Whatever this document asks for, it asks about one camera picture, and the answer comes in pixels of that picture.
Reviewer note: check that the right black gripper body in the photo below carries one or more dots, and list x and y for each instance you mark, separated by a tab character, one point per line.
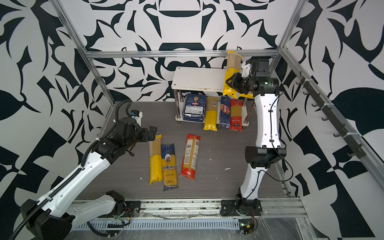
243	84

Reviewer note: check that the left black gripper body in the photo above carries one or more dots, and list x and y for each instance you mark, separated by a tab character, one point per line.
138	135

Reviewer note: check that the red yellow spaghetti bag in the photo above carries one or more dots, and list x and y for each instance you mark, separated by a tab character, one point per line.
236	115

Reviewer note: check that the yellow pastatime bag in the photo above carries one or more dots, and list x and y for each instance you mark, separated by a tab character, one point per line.
156	172
234	62

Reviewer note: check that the blue Barilla spaghetti bag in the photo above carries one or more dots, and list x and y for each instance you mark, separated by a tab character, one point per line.
225	112

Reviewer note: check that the blue label spaghetti bag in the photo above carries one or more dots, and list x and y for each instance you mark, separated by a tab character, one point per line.
169	167

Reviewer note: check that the red label spaghetti bag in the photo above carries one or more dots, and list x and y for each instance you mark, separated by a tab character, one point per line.
191	156

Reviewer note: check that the blue Barilla pasta box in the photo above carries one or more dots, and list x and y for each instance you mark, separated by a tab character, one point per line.
195	108

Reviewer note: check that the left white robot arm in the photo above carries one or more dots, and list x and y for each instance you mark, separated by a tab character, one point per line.
51	216

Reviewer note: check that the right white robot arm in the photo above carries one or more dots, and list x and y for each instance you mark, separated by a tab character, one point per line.
268	150

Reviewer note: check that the white two-tier shelf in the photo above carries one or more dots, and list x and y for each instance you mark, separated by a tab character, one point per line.
202	81

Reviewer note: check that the small circuit board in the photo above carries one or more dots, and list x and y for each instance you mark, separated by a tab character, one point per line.
246	227

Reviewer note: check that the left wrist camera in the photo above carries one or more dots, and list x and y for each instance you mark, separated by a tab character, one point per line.
137	115

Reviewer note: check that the wall hook rack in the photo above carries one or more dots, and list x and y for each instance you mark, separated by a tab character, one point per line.
334	116

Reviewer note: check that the white slotted cable duct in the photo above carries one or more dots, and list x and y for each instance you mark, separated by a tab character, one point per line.
174	224

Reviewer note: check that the aluminium frame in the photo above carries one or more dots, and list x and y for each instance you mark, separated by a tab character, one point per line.
371	161

